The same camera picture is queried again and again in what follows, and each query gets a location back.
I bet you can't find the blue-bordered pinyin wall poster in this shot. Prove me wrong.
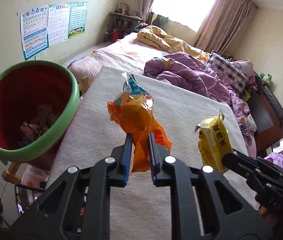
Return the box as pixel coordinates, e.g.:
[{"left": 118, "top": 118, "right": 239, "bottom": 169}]
[{"left": 20, "top": 5, "right": 49, "bottom": 61}]

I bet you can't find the brown window curtain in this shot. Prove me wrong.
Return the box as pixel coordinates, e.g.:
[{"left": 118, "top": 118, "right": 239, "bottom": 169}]
[{"left": 195, "top": 0, "right": 258, "bottom": 55}]

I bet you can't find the red bin with green rim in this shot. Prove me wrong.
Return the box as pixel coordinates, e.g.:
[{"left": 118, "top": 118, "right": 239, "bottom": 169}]
[{"left": 0, "top": 61, "right": 79, "bottom": 171}]

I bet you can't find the pink checkered bed sheet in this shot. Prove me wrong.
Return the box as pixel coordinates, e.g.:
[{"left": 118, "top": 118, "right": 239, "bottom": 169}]
[{"left": 68, "top": 33, "right": 168, "bottom": 82}]

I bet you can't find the purple quilt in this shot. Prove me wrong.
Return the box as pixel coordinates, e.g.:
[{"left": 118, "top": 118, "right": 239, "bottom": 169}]
[{"left": 144, "top": 51, "right": 257, "bottom": 157}]

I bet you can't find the yellow quilt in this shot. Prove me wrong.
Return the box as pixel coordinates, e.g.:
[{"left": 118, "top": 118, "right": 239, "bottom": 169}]
[{"left": 137, "top": 25, "right": 210, "bottom": 62}]

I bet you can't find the orange snack bag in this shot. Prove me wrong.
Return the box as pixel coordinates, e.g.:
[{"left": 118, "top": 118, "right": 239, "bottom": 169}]
[{"left": 107, "top": 72, "right": 173, "bottom": 172}]

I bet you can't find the dark wooden headboard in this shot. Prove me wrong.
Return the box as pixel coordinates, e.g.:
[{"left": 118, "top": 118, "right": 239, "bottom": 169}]
[{"left": 247, "top": 75, "right": 283, "bottom": 157}]

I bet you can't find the pink snack bag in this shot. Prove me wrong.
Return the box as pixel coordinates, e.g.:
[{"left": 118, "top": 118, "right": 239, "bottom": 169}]
[{"left": 20, "top": 122, "right": 42, "bottom": 142}]

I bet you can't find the dark wooden side table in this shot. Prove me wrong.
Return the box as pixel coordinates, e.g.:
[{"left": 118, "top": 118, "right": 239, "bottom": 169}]
[{"left": 104, "top": 12, "right": 143, "bottom": 42}]

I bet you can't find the green-bordered number wall poster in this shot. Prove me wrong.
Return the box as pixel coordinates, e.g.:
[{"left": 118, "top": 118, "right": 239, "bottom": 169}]
[{"left": 68, "top": 2, "right": 88, "bottom": 38}]

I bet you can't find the yellow snack bag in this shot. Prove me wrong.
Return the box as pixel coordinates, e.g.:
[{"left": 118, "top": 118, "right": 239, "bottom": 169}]
[{"left": 195, "top": 109, "right": 233, "bottom": 174}]

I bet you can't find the plaid pillow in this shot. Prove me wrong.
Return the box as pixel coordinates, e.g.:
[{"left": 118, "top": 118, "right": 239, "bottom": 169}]
[{"left": 206, "top": 51, "right": 249, "bottom": 94}]

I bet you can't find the white fleece table cover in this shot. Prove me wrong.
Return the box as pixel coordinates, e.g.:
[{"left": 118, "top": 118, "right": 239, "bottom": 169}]
[{"left": 49, "top": 66, "right": 247, "bottom": 239}]

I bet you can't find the green plush toy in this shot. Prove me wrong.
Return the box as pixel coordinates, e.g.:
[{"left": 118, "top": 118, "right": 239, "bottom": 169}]
[{"left": 260, "top": 73, "right": 272, "bottom": 87}]

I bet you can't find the white middle wall poster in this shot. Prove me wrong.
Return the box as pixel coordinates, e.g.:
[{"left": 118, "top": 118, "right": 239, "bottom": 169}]
[{"left": 48, "top": 3, "right": 71, "bottom": 47}]

